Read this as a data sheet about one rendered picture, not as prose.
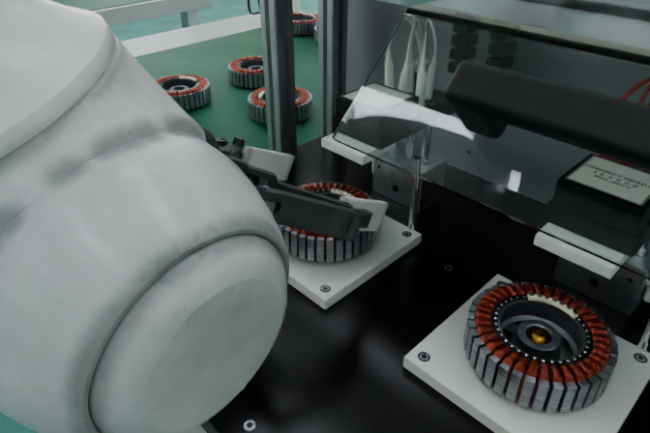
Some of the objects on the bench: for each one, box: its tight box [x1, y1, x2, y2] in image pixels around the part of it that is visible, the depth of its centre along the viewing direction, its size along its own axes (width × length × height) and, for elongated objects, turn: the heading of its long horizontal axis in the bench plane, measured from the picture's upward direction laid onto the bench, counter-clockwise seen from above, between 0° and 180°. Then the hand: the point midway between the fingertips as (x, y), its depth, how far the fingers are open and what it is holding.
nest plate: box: [288, 216, 422, 309], centre depth 59 cm, size 15×15×1 cm
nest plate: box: [403, 274, 650, 433], centre depth 44 cm, size 15×15×1 cm
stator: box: [227, 55, 265, 89], centre depth 108 cm, size 11×11×4 cm
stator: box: [278, 182, 377, 263], centre depth 58 cm, size 11×11×4 cm
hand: (325, 189), depth 55 cm, fingers open, 13 cm apart
